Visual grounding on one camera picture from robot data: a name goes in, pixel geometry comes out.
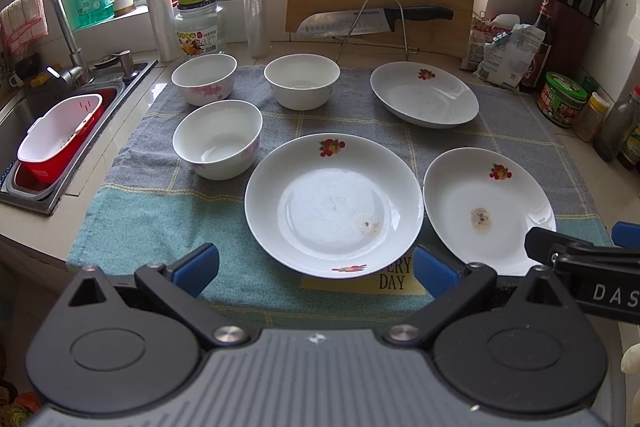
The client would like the white colander basket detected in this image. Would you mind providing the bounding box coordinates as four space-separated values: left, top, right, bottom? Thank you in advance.
17 93 103 164

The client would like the yellow cap spice jar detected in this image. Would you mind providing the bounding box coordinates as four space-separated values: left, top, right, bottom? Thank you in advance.
572 92 610 142

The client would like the pink checked dish cloth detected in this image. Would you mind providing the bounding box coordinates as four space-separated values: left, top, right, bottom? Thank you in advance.
1 0 49 54

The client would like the red wash basin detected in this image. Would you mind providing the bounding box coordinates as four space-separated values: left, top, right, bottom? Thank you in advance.
17 102 105 183

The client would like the gloved right hand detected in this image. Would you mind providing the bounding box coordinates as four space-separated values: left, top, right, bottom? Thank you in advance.
620 343 640 375

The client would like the white plastic powder bag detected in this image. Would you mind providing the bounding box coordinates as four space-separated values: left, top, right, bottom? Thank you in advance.
473 24 546 89

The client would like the steel sink faucet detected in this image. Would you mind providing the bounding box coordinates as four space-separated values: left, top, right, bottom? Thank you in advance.
47 0 90 86

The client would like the green lid sauce jar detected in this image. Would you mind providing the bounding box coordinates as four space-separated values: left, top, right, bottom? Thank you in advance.
537 72 588 128

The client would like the floral bowl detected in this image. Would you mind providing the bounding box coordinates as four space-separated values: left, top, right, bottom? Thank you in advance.
171 53 238 107

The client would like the small potted plant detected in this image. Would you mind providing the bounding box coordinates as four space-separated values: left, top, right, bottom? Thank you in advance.
113 0 136 17

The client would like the metal wire board stand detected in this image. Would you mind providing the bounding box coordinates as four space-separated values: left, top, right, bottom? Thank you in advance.
331 0 423 62

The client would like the dark soy sauce bottle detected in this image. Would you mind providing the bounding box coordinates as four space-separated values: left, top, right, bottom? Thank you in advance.
518 0 556 93

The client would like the clear glass oil bottle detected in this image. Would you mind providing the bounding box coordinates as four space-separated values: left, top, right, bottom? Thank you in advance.
592 87 640 162

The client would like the dark red knife block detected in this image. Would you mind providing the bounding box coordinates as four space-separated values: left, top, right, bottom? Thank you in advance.
542 0 606 77

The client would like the glass jar with lid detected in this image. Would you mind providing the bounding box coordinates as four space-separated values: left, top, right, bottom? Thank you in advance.
175 0 224 57

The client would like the stained fruit plate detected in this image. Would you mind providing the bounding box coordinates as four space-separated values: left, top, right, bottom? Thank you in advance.
423 147 556 277

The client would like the grey blue checked towel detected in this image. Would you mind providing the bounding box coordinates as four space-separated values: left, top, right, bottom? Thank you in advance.
67 66 608 327

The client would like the black handled kitchen knife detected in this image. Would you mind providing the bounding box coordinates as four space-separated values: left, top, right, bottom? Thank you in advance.
296 5 454 38

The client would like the steel kitchen sink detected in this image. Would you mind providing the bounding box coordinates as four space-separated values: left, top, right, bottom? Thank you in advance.
1 60 157 216

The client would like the clipped red white bag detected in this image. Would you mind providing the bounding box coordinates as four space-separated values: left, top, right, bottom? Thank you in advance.
460 11 521 72

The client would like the short plastic bag roll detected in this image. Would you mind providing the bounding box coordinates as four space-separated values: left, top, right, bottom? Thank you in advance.
145 0 181 63

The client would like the large fruit plate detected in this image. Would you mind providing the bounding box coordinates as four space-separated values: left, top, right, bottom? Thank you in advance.
244 133 424 280

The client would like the white bowl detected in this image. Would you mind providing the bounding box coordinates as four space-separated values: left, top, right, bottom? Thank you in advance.
264 53 341 112
172 100 264 181

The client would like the green cap small bottle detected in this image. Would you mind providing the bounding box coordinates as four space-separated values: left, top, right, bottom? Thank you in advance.
582 76 600 98

